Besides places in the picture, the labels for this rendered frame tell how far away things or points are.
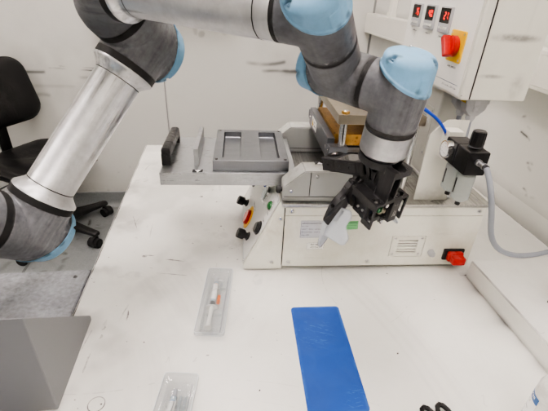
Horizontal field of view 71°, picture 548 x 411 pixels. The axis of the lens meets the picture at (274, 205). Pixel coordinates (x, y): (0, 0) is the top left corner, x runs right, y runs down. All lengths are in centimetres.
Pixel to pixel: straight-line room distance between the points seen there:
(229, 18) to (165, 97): 193
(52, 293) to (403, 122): 75
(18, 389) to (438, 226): 83
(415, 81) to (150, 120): 209
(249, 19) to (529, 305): 75
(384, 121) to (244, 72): 187
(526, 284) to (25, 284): 107
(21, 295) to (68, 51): 176
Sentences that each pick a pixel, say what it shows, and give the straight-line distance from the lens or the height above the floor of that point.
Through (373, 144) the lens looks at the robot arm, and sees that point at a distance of 59.
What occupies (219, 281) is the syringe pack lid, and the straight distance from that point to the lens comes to 84.
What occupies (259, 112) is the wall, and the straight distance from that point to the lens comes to 246.
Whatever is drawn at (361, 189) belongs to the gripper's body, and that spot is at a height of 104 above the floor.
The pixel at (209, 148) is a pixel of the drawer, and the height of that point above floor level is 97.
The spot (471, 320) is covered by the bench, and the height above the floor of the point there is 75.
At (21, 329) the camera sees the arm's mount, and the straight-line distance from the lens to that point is 62.
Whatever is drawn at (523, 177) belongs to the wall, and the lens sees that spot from 136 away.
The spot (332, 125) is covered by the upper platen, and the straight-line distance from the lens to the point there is 89.
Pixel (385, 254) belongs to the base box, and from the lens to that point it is 94.
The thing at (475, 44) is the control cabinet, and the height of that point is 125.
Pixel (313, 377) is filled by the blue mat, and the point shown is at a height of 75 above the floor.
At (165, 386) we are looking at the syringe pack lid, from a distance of 69.
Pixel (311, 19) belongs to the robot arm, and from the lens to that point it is 46.
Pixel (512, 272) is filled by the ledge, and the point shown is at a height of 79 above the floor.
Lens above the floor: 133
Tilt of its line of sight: 30 degrees down
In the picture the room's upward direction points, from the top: 3 degrees clockwise
